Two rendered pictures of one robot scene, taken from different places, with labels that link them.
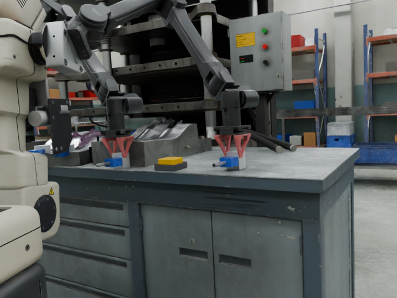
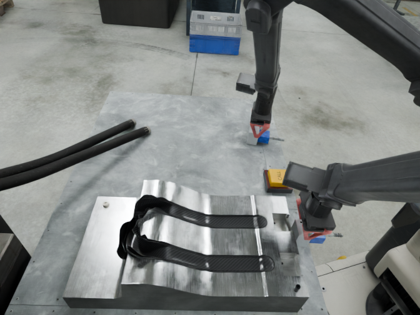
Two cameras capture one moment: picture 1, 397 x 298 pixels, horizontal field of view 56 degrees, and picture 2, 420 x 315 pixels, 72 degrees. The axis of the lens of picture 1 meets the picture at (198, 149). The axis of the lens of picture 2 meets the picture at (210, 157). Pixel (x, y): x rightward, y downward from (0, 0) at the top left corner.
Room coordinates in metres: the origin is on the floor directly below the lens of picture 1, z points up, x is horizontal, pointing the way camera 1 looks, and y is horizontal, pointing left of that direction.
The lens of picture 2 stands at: (1.76, 0.49, 1.48)
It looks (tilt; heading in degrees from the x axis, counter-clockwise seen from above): 43 degrees down; 235
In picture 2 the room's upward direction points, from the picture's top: 5 degrees clockwise
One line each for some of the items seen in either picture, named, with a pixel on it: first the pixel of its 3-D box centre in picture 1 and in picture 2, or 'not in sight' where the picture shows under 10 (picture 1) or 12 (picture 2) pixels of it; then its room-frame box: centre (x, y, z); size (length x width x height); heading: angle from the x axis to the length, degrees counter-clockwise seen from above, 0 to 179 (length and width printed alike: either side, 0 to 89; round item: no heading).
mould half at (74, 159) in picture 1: (83, 145); not in sight; (1.69, 0.53, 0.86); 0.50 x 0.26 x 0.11; 167
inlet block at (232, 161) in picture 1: (227, 162); (265, 137); (1.13, -0.09, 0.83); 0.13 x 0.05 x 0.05; 139
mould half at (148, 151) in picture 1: (156, 141); (189, 241); (1.58, 0.18, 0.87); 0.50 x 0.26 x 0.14; 149
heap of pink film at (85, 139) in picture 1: (83, 136); not in sight; (1.69, 0.52, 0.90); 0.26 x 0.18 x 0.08; 167
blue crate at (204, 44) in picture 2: not in sight; (214, 38); (-0.21, -2.51, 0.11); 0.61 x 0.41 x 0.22; 147
